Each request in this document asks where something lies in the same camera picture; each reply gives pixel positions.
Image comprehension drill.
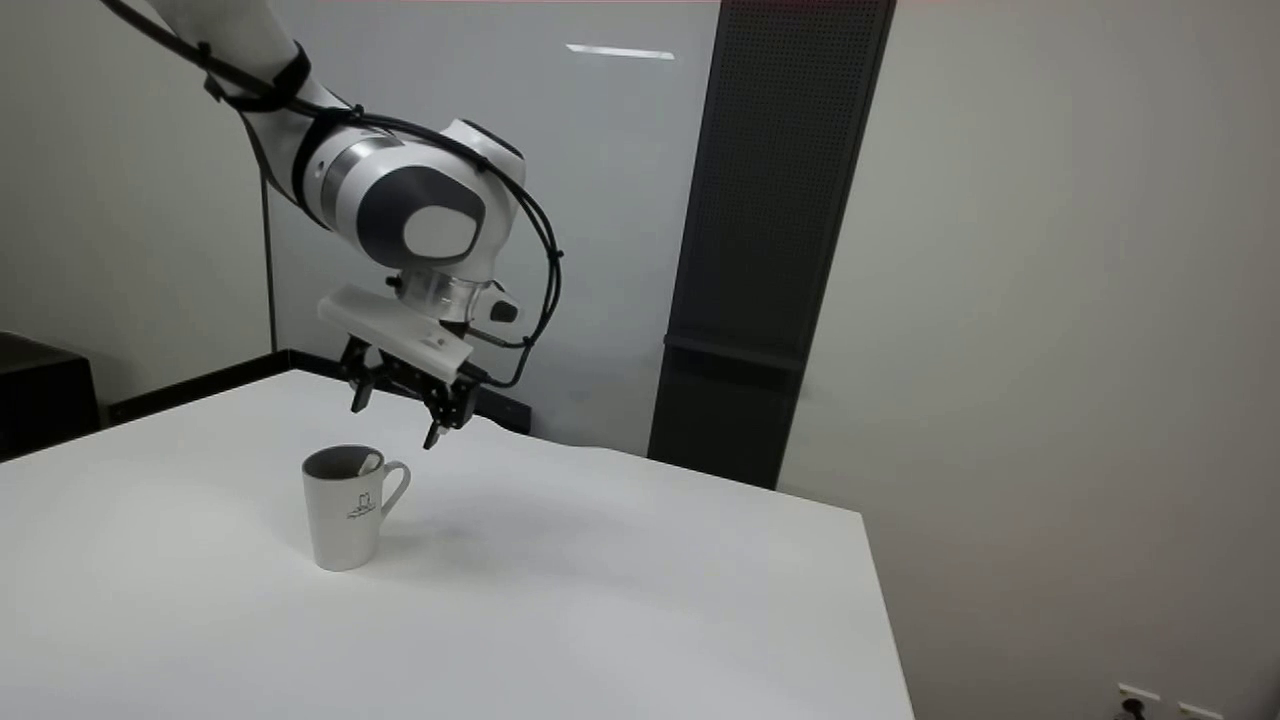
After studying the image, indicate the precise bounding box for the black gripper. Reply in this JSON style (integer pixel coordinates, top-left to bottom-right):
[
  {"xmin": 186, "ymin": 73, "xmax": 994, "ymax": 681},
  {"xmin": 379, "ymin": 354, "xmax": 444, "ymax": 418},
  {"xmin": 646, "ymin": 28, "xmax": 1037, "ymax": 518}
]
[{"xmin": 340, "ymin": 342, "xmax": 481, "ymax": 449}]

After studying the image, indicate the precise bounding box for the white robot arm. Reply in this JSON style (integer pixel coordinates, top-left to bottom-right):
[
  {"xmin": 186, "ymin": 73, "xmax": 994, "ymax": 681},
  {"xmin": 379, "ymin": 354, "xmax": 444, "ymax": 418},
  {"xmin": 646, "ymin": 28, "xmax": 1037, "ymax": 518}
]
[{"xmin": 149, "ymin": 0, "xmax": 525, "ymax": 445}]

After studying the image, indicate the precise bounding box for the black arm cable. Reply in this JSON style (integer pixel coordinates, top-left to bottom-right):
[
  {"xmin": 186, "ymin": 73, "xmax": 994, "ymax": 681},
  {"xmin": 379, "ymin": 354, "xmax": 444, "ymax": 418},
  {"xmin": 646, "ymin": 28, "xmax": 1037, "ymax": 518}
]
[{"xmin": 101, "ymin": 0, "xmax": 569, "ymax": 391}]

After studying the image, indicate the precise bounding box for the dark cabinet at left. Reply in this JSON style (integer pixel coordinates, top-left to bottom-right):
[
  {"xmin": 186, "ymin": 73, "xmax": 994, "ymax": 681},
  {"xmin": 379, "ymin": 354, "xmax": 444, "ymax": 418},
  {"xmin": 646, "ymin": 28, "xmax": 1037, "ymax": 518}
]
[{"xmin": 0, "ymin": 332, "xmax": 101, "ymax": 462}]

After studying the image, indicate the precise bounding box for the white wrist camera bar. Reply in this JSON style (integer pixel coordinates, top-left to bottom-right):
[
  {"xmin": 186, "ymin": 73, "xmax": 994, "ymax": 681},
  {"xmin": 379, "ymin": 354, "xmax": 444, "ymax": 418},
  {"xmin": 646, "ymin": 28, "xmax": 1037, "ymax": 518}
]
[{"xmin": 320, "ymin": 283, "xmax": 519, "ymax": 377}]

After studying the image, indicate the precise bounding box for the dark vertical pillar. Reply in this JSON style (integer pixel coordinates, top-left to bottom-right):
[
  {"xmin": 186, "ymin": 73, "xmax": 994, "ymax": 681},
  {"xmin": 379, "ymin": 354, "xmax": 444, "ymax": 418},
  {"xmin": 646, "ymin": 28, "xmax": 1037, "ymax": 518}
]
[{"xmin": 646, "ymin": 0, "xmax": 897, "ymax": 489}]

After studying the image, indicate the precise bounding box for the white ceramic mug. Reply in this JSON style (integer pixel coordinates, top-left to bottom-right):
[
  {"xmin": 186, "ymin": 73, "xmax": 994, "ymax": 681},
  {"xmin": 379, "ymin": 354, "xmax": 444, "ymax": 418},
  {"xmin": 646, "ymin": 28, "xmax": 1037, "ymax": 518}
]
[{"xmin": 303, "ymin": 445, "xmax": 411, "ymax": 573}]

